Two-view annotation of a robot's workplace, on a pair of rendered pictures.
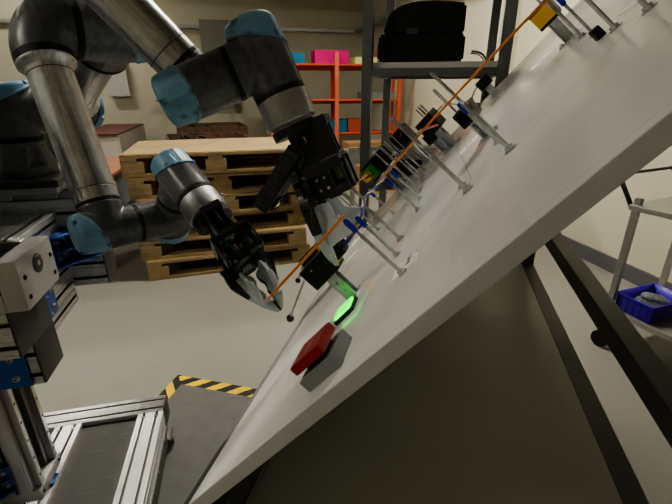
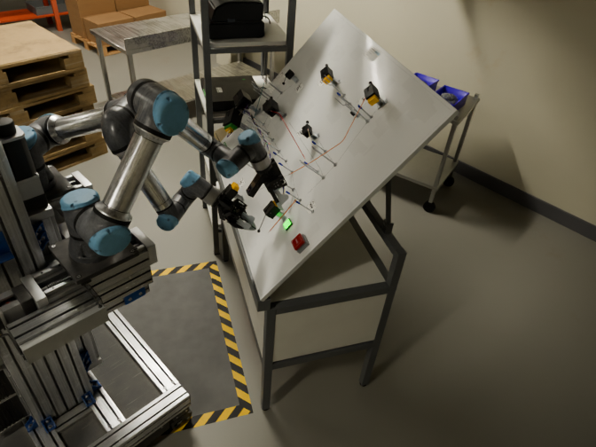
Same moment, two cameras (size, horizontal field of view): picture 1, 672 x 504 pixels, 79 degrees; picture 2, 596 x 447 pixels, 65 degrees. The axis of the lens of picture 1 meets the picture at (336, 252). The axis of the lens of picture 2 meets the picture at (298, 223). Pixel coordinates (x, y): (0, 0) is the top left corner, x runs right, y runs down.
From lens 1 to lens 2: 1.44 m
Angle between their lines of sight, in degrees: 34
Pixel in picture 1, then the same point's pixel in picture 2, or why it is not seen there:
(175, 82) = (232, 167)
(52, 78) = not seen: hidden behind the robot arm
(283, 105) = (264, 163)
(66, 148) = (152, 187)
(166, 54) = (207, 145)
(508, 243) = (351, 211)
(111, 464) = (106, 341)
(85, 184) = (164, 200)
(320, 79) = not seen: outside the picture
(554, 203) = (359, 203)
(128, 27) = (194, 140)
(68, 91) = not seen: hidden behind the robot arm
